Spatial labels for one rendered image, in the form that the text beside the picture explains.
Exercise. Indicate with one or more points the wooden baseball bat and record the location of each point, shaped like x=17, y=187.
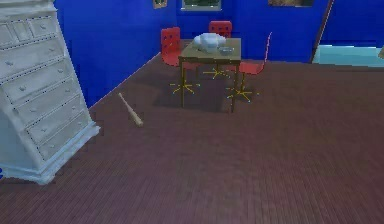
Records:
x=130, y=110

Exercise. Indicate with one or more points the brown square table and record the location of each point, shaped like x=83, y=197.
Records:
x=213, y=53

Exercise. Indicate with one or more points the red swivel chair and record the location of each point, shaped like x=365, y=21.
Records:
x=170, y=46
x=251, y=67
x=220, y=28

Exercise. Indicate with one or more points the grey bowl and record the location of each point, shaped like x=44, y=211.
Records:
x=225, y=50

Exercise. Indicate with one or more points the white crumpled cloth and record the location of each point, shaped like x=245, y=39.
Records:
x=209, y=41

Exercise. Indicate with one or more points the grey framed window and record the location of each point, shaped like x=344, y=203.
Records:
x=201, y=4

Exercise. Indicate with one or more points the small framed picture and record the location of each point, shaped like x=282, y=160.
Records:
x=159, y=3

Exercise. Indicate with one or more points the brown framed picture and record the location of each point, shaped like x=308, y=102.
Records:
x=290, y=2

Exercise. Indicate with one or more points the white chest of drawers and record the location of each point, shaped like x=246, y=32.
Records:
x=36, y=100

